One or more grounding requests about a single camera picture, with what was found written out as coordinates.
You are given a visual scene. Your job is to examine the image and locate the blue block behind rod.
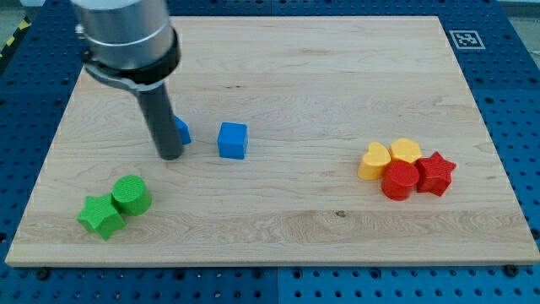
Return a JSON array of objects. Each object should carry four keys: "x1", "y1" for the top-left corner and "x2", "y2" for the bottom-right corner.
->
[{"x1": 175, "y1": 117, "x2": 192, "y2": 144}]

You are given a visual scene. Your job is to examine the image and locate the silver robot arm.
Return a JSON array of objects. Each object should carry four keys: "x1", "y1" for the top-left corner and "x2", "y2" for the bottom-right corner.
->
[{"x1": 71, "y1": 0, "x2": 181, "y2": 95}]

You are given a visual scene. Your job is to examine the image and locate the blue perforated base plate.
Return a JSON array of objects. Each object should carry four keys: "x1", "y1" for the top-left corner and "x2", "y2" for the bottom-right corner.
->
[{"x1": 1, "y1": 0, "x2": 539, "y2": 303}]

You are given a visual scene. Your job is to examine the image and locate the green cylinder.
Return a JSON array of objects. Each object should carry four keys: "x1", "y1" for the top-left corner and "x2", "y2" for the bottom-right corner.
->
[{"x1": 111, "y1": 175, "x2": 152, "y2": 216}]

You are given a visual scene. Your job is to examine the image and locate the red cylinder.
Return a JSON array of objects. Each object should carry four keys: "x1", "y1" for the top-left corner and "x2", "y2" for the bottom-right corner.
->
[{"x1": 381, "y1": 160, "x2": 419, "y2": 201}]

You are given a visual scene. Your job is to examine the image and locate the yellow heart block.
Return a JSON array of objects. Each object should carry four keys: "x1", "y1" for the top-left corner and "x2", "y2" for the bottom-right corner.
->
[
  {"x1": 389, "y1": 138, "x2": 423, "y2": 164},
  {"x1": 358, "y1": 142, "x2": 392, "y2": 181}
]

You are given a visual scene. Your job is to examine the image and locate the yellow heart block left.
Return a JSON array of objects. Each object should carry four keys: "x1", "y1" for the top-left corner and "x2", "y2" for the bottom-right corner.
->
[{"x1": 358, "y1": 142, "x2": 392, "y2": 181}]

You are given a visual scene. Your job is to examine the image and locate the green star block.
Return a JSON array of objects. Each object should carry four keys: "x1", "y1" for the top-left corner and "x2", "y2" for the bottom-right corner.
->
[{"x1": 76, "y1": 193, "x2": 126, "y2": 241}]

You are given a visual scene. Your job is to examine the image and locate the yellow heart block right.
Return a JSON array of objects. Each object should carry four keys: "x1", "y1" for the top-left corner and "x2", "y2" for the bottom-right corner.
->
[{"x1": 389, "y1": 138, "x2": 423, "y2": 164}]

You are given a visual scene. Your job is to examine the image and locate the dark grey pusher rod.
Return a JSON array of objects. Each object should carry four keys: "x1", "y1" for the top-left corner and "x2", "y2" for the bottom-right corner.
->
[{"x1": 137, "y1": 83, "x2": 183, "y2": 160}]

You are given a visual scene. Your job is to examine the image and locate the white fiducial marker tag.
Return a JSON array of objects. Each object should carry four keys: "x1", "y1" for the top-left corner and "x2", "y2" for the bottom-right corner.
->
[{"x1": 449, "y1": 30, "x2": 485, "y2": 51}]

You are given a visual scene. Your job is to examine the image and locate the red star block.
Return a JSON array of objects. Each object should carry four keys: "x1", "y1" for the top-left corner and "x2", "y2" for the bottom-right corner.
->
[{"x1": 415, "y1": 151, "x2": 456, "y2": 197}]

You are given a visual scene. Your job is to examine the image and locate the blue cube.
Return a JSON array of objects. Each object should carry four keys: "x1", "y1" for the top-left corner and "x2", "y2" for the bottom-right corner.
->
[{"x1": 217, "y1": 122, "x2": 248, "y2": 160}]

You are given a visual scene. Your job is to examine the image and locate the wooden board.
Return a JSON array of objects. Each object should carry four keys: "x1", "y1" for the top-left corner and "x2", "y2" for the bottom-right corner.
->
[{"x1": 6, "y1": 17, "x2": 539, "y2": 268}]

